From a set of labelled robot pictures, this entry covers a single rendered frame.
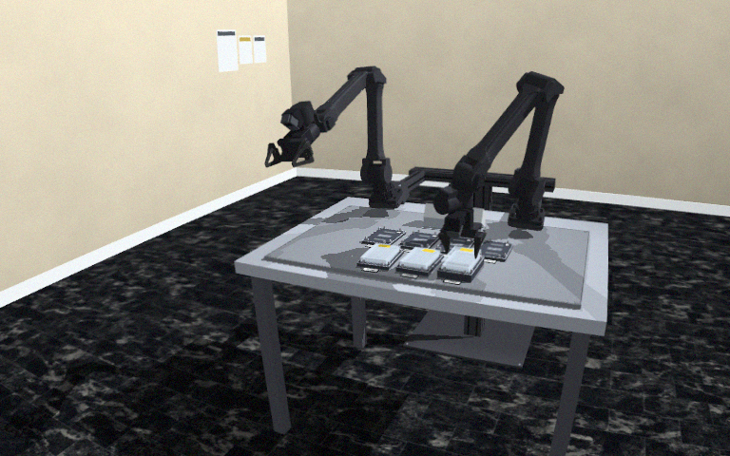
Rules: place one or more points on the grey perforated work table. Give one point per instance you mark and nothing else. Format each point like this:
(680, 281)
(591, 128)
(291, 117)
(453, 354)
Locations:
(545, 267)

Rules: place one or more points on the grey operator panel with colored buttons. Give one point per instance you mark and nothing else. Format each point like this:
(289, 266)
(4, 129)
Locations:
(435, 221)

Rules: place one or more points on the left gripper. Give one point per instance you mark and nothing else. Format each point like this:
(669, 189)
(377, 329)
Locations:
(472, 233)

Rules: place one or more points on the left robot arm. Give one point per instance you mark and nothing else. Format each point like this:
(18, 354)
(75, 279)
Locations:
(526, 184)

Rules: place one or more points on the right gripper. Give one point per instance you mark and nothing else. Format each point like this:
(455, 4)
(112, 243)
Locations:
(298, 147)

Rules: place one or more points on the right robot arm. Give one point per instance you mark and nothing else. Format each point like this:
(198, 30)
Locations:
(313, 122)

